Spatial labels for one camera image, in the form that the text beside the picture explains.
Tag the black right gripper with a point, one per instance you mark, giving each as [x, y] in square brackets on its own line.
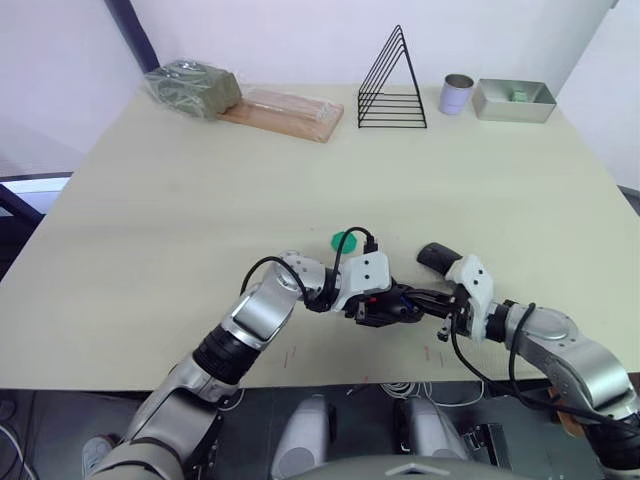
[462, 320]

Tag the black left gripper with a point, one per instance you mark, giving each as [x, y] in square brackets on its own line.
[367, 312]

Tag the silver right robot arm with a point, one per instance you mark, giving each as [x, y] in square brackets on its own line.
[575, 350]

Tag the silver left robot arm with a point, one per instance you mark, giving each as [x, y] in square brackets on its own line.
[260, 310]

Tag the green round receiver holder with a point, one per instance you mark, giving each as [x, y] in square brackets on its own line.
[340, 242]

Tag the silver right robot thigh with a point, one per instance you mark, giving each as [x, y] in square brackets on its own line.
[430, 427]

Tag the silver robot thigh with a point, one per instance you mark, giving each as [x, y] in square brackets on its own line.
[305, 430]
[430, 427]

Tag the silver left robot thigh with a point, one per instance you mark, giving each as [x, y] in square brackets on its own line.
[305, 430]

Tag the grey robot torso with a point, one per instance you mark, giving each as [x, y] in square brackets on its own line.
[410, 472]

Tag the brown wooden stool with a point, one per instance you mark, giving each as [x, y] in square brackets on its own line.
[567, 422]

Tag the light wooden board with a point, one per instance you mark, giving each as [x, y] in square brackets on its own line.
[300, 127]

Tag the metal cup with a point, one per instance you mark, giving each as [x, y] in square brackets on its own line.
[454, 99]

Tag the grey metal tin box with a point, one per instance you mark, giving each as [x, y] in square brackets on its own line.
[512, 111]

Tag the small green block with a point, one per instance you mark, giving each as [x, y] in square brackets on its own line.
[519, 95]

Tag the clear plastic bag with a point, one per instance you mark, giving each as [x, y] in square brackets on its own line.
[290, 106]

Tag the green block in plastic wrap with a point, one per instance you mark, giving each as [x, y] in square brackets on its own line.
[200, 91]

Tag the grey shoe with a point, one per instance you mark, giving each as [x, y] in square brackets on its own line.
[97, 452]

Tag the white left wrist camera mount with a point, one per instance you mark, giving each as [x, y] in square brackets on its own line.
[367, 275]

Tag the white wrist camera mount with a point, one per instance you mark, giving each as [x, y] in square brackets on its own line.
[475, 290]
[367, 275]

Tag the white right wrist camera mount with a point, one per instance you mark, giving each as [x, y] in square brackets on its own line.
[475, 290]

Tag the metal bracket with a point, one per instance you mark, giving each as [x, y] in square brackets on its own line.
[487, 445]

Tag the black slanted window post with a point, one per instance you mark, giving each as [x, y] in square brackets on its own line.
[137, 35]

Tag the dark window frame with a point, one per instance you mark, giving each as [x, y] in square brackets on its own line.
[20, 202]

